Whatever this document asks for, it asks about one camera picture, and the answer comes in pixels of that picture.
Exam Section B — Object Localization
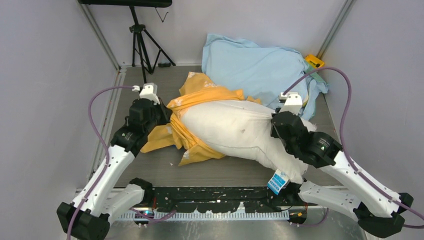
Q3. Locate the orange pillowcase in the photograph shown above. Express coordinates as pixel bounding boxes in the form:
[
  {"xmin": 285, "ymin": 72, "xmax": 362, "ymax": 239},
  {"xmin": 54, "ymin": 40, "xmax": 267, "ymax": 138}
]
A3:
[{"xmin": 141, "ymin": 71, "xmax": 262, "ymax": 166}]

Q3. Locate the white pillow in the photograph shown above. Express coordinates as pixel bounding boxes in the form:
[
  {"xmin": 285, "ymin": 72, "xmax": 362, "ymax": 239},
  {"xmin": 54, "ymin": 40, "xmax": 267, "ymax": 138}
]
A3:
[{"xmin": 201, "ymin": 100, "xmax": 308, "ymax": 184}]

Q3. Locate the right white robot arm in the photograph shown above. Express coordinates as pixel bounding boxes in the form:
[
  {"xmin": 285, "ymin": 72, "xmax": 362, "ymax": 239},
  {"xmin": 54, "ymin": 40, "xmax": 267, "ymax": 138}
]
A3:
[{"xmin": 270, "ymin": 111, "xmax": 414, "ymax": 239}]

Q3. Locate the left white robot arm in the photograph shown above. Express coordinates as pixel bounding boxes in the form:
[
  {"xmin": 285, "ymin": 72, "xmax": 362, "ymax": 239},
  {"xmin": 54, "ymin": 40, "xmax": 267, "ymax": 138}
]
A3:
[{"xmin": 56, "ymin": 97, "xmax": 172, "ymax": 240}]

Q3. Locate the yellow box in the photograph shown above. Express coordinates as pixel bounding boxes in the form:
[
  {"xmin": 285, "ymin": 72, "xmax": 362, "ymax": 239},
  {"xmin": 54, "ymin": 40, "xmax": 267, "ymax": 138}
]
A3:
[{"xmin": 304, "ymin": 54, "xmax": 325, "ymax": 69}]

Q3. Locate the light blue cloth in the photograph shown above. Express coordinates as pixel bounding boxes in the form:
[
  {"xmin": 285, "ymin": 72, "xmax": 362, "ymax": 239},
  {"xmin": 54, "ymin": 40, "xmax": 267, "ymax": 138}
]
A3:
[{"xmin": 201, "ymin": 33, "xmax": 314, "ymax": 109}]

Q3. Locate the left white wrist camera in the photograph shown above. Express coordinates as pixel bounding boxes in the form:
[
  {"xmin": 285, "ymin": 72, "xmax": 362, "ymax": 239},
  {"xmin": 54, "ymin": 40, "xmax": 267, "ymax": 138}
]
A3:
[{"xmin": 131, "ymin": 83, "xmax": 161, "ymax": 105}]

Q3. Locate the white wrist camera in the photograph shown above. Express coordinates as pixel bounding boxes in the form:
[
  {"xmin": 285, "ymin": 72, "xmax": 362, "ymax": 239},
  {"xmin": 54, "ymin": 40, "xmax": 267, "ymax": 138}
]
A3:
[
  {"xmin": 278, "ymin": 91, "xmax": 303, "ymax": 115},
  {"xmin": 131, "ymin": 83, "xmax": 161, "ymax": 105}
]

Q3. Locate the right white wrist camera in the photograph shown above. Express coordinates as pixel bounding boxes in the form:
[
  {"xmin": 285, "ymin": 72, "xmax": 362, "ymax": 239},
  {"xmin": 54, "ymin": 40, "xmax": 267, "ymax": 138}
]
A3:
[{"xmin": 278, "ymin": 91, "xmax": 303, "ymax": 115}]

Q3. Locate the black camera tripod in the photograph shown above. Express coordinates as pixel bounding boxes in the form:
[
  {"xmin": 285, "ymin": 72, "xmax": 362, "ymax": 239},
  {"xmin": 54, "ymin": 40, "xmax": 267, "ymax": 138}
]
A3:
[{"xmin": 129, "ymin": 6, "xmax": 176, "ymax": 83}]

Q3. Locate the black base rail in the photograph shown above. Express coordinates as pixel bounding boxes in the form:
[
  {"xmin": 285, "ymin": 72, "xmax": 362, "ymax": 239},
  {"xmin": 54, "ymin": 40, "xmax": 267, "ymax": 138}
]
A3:
[{"xmin": 71, "ymin": 185, "xmax": 342, "ymax": 223}]

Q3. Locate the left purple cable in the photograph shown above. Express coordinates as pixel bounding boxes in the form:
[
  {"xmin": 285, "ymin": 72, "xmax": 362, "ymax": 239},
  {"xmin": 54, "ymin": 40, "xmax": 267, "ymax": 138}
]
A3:
[{"xmin": 65, "ymin": 85, "xmax": 180, "ymax": 240}]

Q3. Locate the purple cable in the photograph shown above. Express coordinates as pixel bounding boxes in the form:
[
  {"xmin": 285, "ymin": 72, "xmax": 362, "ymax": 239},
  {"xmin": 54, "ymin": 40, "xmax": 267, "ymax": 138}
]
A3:
[
  {"xmin": 281, "ymin": 66, "xmax": 424, "ymax": 230},
  {"xmin": 65, "ymin": 85, "xmax": 180, "ymax": 240}
]

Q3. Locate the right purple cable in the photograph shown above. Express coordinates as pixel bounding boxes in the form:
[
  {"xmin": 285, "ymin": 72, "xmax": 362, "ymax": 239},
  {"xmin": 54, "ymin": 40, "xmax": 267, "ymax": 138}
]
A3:
[{"xmin": 281, "ymin": 66, "xmax": 424, "ymax": 230}]

